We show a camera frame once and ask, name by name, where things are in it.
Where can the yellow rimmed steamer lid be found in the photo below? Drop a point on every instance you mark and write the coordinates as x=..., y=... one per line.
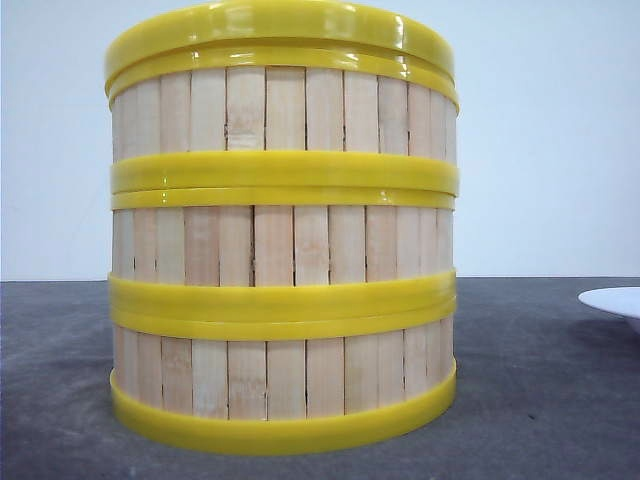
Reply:
x=310, y=20

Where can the front bamboo steamer basket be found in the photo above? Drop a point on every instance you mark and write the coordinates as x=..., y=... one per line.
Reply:
x=282, y=370

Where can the white plate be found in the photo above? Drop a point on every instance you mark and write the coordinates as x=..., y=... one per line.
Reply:
x=623, y=301

